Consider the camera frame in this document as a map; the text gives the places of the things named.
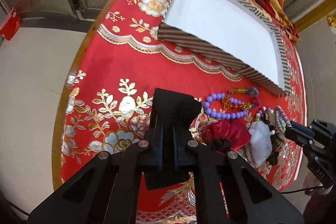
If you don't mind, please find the brown scrunchie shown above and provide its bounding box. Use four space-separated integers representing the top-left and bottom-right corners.
266 133 283 166

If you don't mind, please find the multicolour round bead bracelet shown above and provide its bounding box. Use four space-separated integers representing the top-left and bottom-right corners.
254 106 276 135

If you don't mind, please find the red satin pouch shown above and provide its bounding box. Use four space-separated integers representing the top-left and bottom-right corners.
202 120 251 153

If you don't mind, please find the black velvet pouch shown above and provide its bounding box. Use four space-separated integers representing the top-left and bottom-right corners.
142 88 202 190

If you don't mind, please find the purple bead bracelet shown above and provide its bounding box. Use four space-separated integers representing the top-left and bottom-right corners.
202 92 249 120

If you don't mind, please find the orange crystal bead bracelet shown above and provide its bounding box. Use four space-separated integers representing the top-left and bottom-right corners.
222 86 261 112

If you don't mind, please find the grey beaded bangle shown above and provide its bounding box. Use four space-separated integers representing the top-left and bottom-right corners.
274 105 292 135

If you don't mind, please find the right hand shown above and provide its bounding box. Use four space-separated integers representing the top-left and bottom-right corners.
302 171 328 196

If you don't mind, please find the red floral tablecloth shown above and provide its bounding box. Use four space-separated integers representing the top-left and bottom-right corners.
52 0 306 223

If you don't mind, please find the striped white tray box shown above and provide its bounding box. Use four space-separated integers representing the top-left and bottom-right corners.
158 0 291 96

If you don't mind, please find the red box on floor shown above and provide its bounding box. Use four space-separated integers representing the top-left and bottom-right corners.
0 8 21 40

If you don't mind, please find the black cable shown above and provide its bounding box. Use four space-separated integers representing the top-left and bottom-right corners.
280 185 326 195

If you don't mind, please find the wall sticker decoration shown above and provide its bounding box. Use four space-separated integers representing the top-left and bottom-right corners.
326 13 336 28

